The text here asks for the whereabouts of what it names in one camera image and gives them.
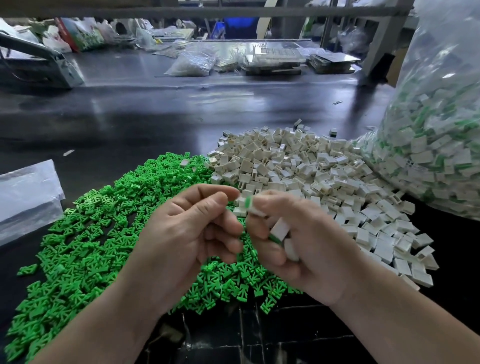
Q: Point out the person's left hand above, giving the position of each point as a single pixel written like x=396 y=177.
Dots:
x=180 y=247

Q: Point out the person's right hand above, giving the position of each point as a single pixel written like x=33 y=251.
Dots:
x=315 y=247

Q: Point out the small white plastic part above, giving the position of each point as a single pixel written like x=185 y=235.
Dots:
x=291 y=249

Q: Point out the green and white assembled part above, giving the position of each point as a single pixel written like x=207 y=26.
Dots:
x=253 y=207
x=279 y=229

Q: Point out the pile of white plastic caps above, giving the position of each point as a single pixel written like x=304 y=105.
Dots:
x=322 y=165

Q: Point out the pile of green plastic clips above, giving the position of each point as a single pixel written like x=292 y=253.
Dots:
x=82 y=232

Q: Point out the clear plastic bag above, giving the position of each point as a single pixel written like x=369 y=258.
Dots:
x=439 y=139

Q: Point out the person's right forearm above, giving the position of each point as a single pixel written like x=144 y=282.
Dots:
x=416 y=326

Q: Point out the person's left forearm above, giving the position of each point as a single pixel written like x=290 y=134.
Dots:
x=82 y=337

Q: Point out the small green plastic part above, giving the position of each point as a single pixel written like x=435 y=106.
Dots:
x=27 y=268

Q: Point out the small clear bag of parts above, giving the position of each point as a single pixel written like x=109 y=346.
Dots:
x=190 y=63

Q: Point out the stack of clear flat bags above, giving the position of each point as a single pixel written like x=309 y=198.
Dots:
x=28 y=199

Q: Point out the dark flat tray stack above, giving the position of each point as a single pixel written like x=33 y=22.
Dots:
x=334 y=61

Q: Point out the blue crate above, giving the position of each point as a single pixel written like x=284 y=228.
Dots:
x=238 y=28

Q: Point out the grey heat sealer machine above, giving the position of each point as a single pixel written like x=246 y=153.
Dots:
x=39 y=67

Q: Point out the grey metal horizontal bar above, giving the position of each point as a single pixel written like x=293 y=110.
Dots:
x=225 y=11

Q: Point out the grey metal slanted post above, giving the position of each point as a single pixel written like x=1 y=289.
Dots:
x=386 y=36

